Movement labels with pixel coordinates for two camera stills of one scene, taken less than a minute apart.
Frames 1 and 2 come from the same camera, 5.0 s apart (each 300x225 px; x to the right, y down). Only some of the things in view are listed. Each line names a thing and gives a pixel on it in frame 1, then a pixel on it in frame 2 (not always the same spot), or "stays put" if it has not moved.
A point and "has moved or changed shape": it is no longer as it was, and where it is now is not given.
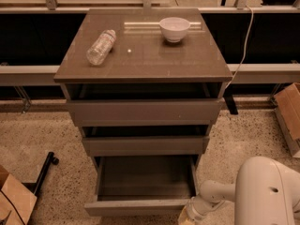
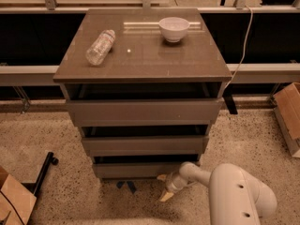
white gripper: x=194 y=207 to x=172 y=183
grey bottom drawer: x=142 y=185 has moved or changed shape
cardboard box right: x=287 y=102 stays put
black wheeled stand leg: x=34 y=187 stays put
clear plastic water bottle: x=101 y=47 stays put
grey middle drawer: x=145 y=140 stays put
